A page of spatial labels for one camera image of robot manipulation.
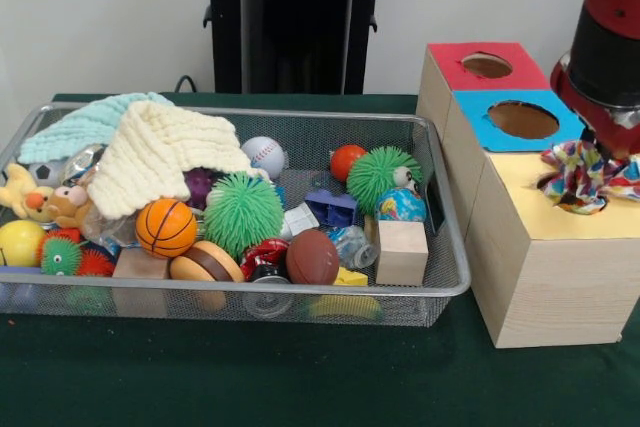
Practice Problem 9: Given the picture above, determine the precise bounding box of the green spiky ball with eyes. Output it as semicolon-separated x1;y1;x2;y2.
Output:
346;146;424;216

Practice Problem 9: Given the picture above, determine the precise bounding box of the plain wooden cube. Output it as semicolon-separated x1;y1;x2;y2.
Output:
375;219;430;287

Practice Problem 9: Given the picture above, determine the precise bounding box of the clear mesh bin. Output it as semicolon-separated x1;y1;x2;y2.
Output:
0;101;472;329

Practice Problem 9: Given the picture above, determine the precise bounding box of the dark green table cloth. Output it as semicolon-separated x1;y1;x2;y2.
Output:
0;92;640;427

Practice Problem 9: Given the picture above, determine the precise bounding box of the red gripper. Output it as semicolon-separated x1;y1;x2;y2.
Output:
549;57;640;164

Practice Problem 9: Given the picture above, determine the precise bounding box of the brown toy football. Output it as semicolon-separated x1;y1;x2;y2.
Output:
285;229;340;286

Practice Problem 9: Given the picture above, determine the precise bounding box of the polka dot cloth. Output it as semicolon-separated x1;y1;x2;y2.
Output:
539;139;640;216

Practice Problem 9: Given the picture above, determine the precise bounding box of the toy burger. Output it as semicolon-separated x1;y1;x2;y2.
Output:
168;240;246;283

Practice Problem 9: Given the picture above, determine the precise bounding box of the mint waffle cloth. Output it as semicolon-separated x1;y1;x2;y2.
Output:
18;91;174;166

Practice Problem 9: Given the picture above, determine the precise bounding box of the green spiky rubber ball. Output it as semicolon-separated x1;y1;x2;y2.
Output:
203;171;285;261

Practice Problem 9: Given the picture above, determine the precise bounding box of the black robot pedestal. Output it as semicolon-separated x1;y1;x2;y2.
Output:
192;0;404;95

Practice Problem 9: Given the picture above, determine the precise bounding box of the wooden box with three holes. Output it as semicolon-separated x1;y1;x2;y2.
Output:
414;41;640;349

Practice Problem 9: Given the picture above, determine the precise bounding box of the orange toy basketball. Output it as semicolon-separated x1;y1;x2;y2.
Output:
135;198;199;259

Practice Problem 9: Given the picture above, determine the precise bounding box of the cream waffle cloth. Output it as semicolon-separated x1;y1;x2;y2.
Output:
87;100;254;220

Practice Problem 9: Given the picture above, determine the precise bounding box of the yellow smiley ball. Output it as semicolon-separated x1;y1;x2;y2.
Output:
0;220;47;267

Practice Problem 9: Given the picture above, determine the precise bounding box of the globe print ball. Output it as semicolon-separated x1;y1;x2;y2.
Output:
374;188;429;223

